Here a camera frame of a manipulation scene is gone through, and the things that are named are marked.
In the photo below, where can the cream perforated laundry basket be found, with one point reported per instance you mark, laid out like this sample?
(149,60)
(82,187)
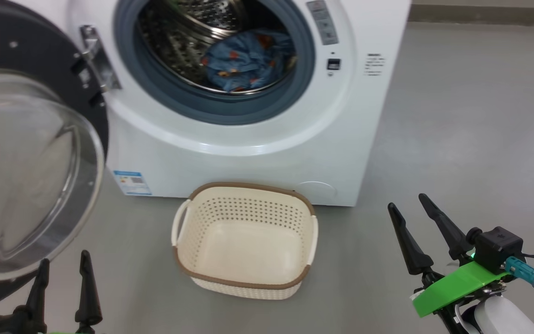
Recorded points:
(244,250)

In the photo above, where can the round white filter cover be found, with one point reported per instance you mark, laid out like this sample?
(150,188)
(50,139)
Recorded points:
(315,192)

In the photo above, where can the blue energy label sticker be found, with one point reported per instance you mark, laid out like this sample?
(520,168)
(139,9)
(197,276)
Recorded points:
(131,183)

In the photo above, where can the metal door hinge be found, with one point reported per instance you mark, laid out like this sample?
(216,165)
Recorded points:
(102,65)

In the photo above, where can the white front-load washing machine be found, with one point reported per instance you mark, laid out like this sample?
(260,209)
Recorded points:
(257,162)

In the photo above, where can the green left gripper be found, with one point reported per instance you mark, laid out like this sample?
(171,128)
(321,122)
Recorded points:
(16,327)

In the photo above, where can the blue bear print garment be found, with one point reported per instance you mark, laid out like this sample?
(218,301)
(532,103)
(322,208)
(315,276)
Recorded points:
(234,69)
(271,46)

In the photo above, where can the steel washing machine drum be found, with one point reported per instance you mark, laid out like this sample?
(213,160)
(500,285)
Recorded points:
(174,46)

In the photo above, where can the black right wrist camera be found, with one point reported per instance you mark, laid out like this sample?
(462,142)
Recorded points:
(499,246)

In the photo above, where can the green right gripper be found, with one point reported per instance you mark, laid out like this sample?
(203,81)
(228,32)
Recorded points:
(457,285)

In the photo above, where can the round glass washing machine door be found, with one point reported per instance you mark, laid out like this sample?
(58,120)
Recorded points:
(30,176)

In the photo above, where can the grey rubber door gasket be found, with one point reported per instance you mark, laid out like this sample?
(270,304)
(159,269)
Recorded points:
(169,98)

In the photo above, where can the grey warning sticker strip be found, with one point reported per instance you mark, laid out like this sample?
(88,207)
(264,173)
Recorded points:
(322,21)

